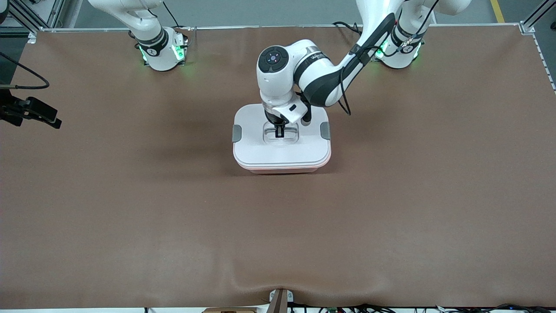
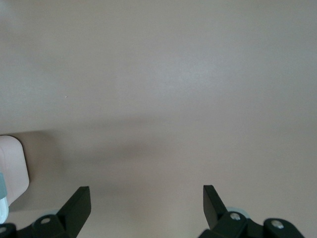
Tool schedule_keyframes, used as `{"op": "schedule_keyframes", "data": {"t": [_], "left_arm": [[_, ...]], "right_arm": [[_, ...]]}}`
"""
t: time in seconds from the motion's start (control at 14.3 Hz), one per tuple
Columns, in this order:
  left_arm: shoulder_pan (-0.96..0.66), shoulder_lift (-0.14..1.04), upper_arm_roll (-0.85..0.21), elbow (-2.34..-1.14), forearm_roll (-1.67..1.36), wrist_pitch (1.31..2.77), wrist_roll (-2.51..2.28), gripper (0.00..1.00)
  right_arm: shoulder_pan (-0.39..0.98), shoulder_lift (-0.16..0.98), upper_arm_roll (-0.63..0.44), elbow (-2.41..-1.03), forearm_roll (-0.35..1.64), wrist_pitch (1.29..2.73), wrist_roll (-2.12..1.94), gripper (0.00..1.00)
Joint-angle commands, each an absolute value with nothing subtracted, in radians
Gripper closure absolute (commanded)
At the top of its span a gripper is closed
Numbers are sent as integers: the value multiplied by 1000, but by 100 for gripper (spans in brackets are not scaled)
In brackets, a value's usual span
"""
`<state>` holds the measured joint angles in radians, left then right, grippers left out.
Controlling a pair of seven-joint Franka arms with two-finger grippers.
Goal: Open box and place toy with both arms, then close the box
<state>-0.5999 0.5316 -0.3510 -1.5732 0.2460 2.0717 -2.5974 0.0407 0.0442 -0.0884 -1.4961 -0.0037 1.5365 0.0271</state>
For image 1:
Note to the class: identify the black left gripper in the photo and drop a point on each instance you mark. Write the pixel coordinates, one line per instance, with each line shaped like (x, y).
(272, 117)

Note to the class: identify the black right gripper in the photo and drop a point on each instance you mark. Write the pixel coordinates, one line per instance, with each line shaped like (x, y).
(12, 108)

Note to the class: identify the white box lid grey clips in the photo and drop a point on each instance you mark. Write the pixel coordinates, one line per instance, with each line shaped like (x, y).
(260, 148)

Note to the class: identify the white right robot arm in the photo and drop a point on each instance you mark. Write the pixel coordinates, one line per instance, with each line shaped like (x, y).
(156, 52)

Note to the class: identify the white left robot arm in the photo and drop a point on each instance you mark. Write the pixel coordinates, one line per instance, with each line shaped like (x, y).
(273, 82)

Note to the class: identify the pink plastic storage box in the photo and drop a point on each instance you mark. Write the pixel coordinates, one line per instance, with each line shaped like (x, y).
(286, 171)

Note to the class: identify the brown table mat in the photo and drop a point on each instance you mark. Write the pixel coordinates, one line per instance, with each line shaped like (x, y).
(130, 217)

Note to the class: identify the brown cardboard piece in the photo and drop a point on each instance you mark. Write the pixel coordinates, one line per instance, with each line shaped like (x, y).
(230, 310)

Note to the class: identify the aluminium frame with diagonal struts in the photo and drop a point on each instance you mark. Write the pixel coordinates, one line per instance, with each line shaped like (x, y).
(26, 13)

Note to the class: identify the brown camera mount post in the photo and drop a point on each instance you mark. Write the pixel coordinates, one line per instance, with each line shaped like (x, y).
(280, 302)

